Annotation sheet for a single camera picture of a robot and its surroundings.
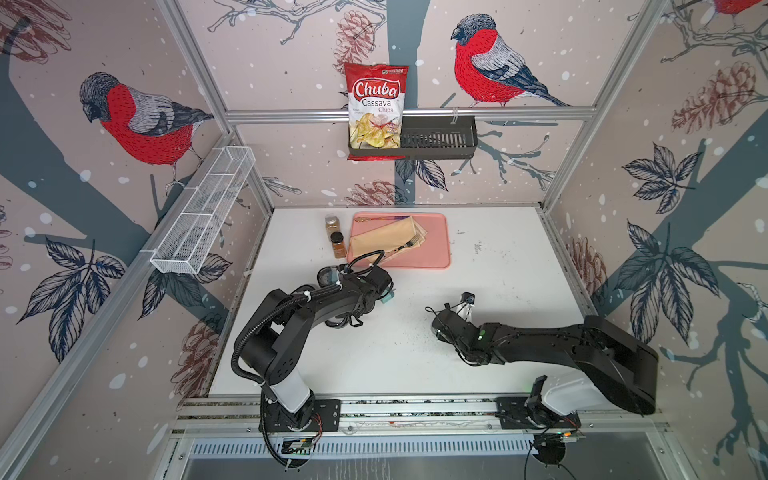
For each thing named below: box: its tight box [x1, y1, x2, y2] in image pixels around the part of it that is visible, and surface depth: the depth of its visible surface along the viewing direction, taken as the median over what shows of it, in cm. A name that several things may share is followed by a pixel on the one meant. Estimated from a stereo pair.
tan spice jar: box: [325, 215, 341, 238], surface depth 106 cm
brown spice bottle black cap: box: [330, 231, 347, 259], surface depth 103 cm
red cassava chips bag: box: [344, 63, 408, 161], surface depth 87 cm
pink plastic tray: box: [347, 212, 451, 268], surface depth 113 cm
